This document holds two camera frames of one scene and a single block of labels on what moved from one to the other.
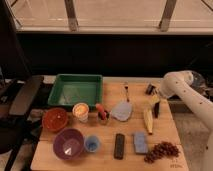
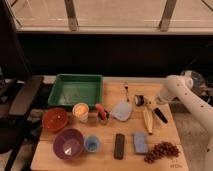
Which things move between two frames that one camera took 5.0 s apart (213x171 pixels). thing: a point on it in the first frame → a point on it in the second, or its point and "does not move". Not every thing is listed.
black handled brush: x=151 y=89 → x=139 y=101
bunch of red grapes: x=162 y=149 does not move
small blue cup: x=92 y=143 does not move
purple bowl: x=68 y=144 does not move
